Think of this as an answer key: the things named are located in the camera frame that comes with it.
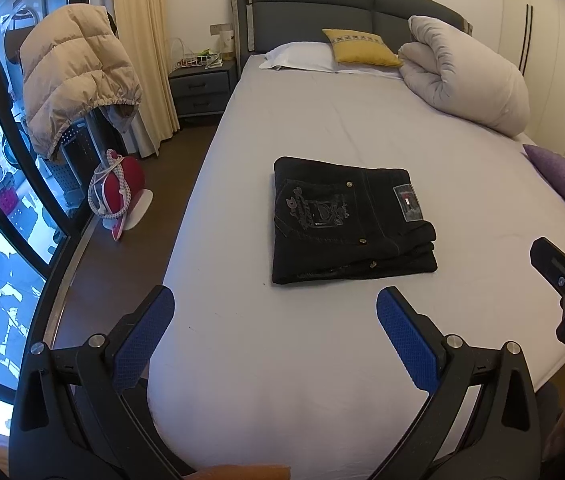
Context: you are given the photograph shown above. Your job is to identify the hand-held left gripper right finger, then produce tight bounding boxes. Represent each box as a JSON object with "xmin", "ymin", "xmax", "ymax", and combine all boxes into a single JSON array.
[{"xmin": 369, "ymin": 286, "xmax": 543, "ymax": 480}]

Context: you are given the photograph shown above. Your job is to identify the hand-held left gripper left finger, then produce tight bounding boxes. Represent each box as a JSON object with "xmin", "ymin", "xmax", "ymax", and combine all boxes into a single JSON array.
[{"xmin": 10, "ymin": 285, "xmax": 198, "ymax": 480}]

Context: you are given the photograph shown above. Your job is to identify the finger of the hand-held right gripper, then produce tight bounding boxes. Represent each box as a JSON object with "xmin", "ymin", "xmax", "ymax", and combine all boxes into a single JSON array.
[{"xmin": 529, "ymin": 237, "xmax": 565, "ymax": 305}]

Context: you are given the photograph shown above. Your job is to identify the black pants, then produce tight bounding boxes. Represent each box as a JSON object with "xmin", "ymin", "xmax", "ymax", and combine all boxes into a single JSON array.
[{"xmin": 271, "ymin": 156, "xmax": 438, "ymax": 286}]

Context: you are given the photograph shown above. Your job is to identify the purple pillow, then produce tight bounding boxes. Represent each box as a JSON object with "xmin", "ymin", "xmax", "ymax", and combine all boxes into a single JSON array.
[{"xmin": 522, "ymin": 144, "xmax": 565, "ymax": 209}]

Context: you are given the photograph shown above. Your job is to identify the red and white appliance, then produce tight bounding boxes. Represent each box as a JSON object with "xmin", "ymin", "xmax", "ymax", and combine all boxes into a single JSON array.
[{"xmin": 88, "ymin": 152, "xmax": 156, "ymax": 242}]

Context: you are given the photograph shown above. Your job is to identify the black perforated metal rack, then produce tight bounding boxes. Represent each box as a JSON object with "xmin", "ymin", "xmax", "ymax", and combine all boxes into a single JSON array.
[{"xmin": 42, "ymin": 110, "xmax": 113, "ymax": 218}]

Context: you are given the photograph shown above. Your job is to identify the white rolled duvet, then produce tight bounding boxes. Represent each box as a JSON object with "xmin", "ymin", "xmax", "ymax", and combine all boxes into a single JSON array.
[{"xmin": 398, "ymin": 15, "xmax": 530, "ymax": 137}]

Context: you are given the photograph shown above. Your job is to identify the bed with white sheet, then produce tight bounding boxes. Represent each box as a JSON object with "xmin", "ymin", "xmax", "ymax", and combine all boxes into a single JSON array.
[{"xmin": 147, "ymin": 52, "xmax": 565, "ymax": 480}]

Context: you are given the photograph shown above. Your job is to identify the grey nightstand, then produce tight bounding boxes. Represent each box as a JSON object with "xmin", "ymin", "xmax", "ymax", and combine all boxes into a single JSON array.
[{"xmin": 168, "ymin": 60, "xmax": 240, "ymax": 120}]

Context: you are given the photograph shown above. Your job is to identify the beige down jacket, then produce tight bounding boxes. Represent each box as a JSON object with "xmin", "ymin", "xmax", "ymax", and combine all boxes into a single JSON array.
[{"xmin": 19, "ymin": 3, "xmax": 142, "ymax": 161}]

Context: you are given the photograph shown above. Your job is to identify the yellow pillow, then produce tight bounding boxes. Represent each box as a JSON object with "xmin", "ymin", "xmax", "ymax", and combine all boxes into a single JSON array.
[{"xmin": 322, "ymin": 28, "xmax": 403, "ymax": 67}]

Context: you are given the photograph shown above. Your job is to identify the white pillow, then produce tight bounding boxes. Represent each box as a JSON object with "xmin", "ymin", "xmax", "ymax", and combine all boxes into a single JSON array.
[{"xmin": 259, "ymin": 41, "xmax": 403, "ymax": 78}]

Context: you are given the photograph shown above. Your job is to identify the cream curtain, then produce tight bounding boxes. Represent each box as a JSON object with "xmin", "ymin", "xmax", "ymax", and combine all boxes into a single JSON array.
[{"xmin": 111, "ymin": 0, "xmax": 180, "ymax": 158}]

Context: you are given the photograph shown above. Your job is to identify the grey padded headboard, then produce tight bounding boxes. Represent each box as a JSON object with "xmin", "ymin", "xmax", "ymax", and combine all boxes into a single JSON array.
[{"xmin": 230, "ymin": 0, "xmax": 474, "ymax": 56}]

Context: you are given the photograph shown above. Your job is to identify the white braided cord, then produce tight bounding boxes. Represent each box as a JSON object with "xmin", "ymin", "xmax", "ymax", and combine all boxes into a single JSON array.
[{"xmin": 87, "ymin": 149, "xmax": 129, "ymax": 221}]

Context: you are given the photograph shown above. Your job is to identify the white wardrobe with black handles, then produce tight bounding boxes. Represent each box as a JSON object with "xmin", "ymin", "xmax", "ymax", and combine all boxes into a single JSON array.
[{"xmin": 499, "ymin": 0, "xmax": 565, "ymax": 196}]

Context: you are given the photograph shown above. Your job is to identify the wire basket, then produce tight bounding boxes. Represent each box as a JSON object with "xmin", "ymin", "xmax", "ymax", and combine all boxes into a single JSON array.
[{"xmin": 176, "ymin": 37, "xmax": 223, "ymax": 69}]

